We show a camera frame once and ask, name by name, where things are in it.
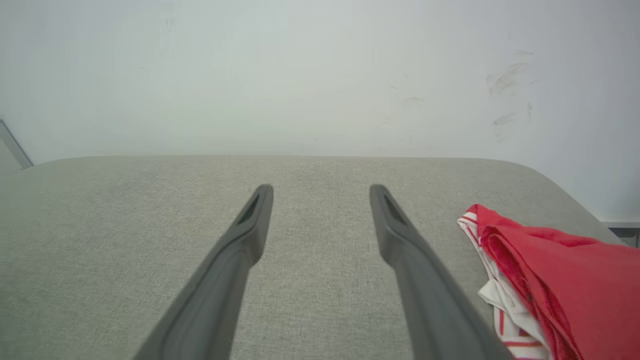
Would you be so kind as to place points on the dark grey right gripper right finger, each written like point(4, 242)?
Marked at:
point(430, 295)

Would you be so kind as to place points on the red shirt with white trim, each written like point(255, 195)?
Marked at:
point(575, 290)

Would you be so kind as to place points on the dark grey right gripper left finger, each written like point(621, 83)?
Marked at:
point(215, 290)

